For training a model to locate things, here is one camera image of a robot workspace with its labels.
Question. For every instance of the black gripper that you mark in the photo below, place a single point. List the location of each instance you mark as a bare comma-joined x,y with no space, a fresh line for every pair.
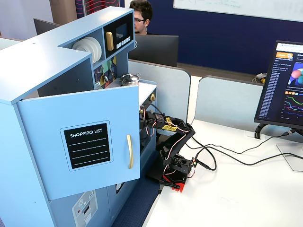
143,123

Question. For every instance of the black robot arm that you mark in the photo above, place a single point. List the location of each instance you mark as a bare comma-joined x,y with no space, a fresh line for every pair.
183,132

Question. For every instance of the blue shopping list cabinet door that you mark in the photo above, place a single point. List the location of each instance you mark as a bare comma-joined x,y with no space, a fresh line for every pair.
78,142

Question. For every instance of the yellow kitchen knob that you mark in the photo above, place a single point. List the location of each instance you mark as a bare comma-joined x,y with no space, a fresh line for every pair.
153,96

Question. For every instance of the grey desk divider panel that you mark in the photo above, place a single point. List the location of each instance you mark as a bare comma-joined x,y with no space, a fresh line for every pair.
165,94
227,101

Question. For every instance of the silver toy pot with lid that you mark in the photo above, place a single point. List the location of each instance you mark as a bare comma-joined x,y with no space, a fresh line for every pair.
129,80

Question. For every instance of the small controller board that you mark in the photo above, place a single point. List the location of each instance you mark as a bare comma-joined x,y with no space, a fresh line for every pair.
194,163

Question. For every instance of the red table clamp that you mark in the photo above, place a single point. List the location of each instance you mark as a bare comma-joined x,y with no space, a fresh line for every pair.
176,184

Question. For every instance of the black monitor back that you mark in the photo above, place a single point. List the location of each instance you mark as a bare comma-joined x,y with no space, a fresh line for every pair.
156,49

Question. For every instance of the white toy plate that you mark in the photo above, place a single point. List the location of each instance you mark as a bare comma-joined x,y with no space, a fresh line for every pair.
81,48
95,50
100,49

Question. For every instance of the dark haired person with glasses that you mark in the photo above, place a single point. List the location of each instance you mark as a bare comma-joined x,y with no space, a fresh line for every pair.
142,16

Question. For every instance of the light blue toy kitchen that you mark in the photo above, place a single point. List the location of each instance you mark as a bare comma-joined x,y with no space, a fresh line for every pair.
47,59

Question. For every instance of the yellow white small object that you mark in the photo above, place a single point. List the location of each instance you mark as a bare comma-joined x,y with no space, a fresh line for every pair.
261,78

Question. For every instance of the red striped poster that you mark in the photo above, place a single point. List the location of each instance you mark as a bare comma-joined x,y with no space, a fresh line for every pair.
94,8

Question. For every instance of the dark grey monitor back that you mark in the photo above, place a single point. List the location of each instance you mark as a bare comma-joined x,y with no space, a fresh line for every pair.
45,27

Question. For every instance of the monitor showing data dashboard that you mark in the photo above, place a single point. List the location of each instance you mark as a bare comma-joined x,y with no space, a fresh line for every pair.
281,87

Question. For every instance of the white whiteboard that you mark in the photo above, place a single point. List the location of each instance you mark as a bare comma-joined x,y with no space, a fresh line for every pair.
236,8

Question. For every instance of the silver monitor stand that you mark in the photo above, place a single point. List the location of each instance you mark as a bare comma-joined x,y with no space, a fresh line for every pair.
292,153

